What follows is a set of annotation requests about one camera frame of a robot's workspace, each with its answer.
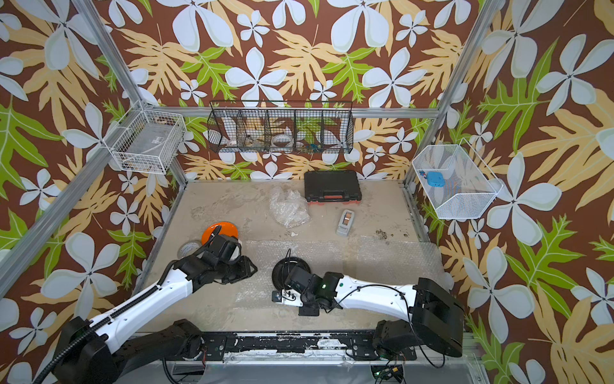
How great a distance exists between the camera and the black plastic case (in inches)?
43.3

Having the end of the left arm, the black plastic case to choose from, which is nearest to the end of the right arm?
the end of the left arm

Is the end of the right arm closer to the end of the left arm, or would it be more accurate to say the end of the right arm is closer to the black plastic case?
the end of the left arm
